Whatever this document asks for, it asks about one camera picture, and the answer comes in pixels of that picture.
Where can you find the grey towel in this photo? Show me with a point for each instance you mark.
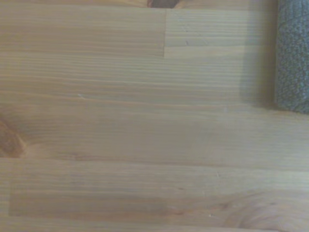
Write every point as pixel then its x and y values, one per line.
pixel 293 55

